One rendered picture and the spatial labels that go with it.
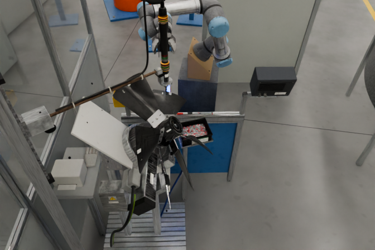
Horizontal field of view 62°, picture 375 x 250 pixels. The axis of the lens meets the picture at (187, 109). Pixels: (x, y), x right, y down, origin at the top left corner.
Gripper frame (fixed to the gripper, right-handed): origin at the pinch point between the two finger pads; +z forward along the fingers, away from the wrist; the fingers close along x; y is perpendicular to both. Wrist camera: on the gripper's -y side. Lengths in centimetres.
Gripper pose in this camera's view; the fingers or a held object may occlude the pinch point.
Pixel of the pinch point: (163, 48)
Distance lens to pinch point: 146.5
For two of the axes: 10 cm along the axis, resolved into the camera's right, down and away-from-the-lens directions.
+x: -10.0, 0.1, -0.4
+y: -0.1, 7.2, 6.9
